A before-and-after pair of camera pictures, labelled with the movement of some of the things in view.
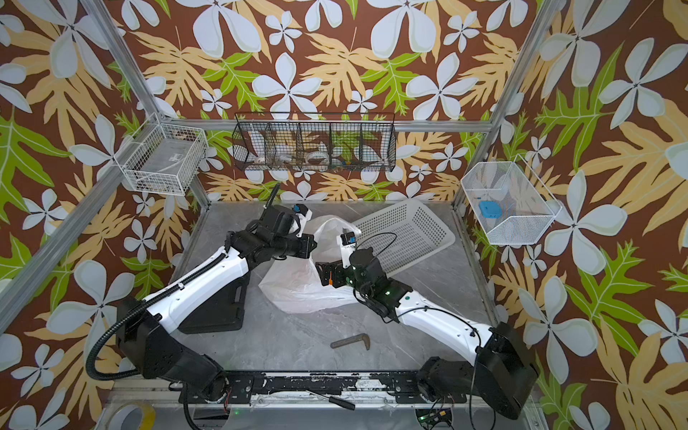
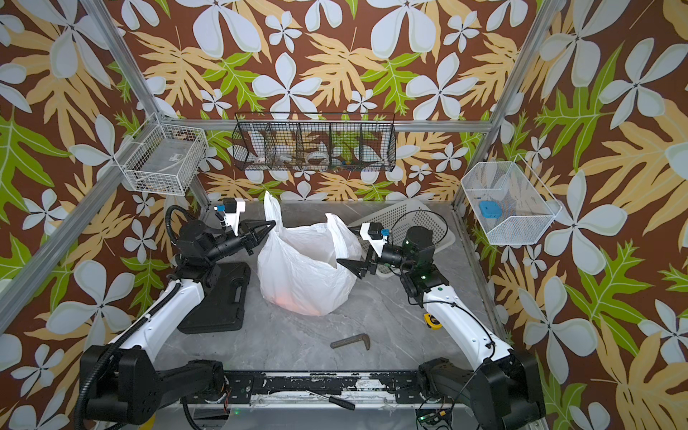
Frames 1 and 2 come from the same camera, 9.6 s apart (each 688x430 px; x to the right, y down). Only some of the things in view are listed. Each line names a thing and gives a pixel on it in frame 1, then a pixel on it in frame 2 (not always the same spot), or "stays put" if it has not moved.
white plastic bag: (293, 285) stays put
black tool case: (220, 310) stays put
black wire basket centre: (314, 141) stays put
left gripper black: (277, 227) to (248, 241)
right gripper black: (331, 267) to (357, 270)
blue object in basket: (490, 210) stays put
